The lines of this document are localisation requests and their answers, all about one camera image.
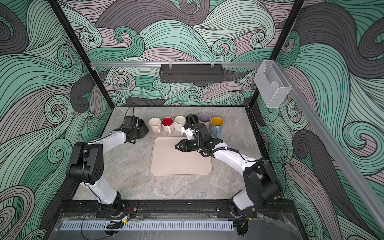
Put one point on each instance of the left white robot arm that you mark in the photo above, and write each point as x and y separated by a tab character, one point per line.
86	165

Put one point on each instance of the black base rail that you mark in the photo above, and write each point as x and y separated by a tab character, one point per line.
146	209

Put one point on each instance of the beige silicone drying mat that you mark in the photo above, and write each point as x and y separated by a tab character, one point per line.
168	161

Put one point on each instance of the white slotted cable duct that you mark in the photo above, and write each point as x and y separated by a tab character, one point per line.
149	226

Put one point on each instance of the black corner frame post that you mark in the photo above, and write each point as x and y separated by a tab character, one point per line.
286	30
80	50

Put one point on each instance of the blue butterfly mug yellow inside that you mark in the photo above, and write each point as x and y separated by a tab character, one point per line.
216	127

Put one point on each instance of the aluminium wall rail right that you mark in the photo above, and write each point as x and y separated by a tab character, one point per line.
365	191

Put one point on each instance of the beige pink ribbed mug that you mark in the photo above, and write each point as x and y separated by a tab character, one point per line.
205	119

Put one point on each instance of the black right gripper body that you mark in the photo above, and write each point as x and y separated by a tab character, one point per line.
191	145

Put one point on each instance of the black wall tray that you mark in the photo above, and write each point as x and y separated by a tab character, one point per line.
191	73

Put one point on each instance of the clear plastic wall bin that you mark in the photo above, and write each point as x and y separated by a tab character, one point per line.
272	83

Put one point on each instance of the cream white mug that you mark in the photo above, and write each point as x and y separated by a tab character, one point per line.
168	125

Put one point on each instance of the aluminium wall rail back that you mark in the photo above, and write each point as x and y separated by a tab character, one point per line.
133	64

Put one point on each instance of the aluminium wall rail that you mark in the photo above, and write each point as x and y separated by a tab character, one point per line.
365	191
133	64

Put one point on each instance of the white ribbed mug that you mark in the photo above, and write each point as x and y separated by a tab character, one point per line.
180	121

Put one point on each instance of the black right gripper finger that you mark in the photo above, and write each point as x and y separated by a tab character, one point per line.
179	145
179	149

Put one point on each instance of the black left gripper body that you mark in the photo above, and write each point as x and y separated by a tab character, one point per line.
135	132

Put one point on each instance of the black mug white base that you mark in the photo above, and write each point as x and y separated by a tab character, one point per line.
190	119

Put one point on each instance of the light pink mug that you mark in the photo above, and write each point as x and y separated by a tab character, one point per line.
155	125

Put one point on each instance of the black corner frame post left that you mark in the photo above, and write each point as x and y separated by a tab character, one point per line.
80	50

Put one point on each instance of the black corner frame post right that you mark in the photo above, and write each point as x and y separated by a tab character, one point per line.
286	30

